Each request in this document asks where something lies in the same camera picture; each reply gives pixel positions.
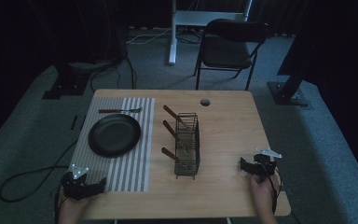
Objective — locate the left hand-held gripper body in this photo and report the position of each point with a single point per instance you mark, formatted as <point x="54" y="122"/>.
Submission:
<point x="74" y="186"/>

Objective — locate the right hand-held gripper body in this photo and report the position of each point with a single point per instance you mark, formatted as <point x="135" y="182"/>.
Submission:
<point x="265" y="165"/>

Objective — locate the person's left hand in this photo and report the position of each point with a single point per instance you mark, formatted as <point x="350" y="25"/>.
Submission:
<point x="72" y="206"/>

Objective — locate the person's right hand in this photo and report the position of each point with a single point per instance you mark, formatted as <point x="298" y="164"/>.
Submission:
<point x="261" y="196"/>

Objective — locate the grey striped placemat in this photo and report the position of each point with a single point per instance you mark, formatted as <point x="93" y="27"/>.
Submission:
<point x="127" y="174"/>

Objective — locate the black round plate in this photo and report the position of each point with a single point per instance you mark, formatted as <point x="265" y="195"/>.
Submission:
<point x="114" y="135"/>

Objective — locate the black folding chair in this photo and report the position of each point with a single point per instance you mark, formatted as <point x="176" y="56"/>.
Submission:
<point x="227" y="51"/>

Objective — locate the black stand with base plate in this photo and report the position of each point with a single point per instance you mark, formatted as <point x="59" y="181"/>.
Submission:
<point x="66" y="84"/>
<point x="287" y="93"/>

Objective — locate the white desk frame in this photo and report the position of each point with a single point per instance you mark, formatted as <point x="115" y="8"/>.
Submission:
<point x="173" y="37"/>

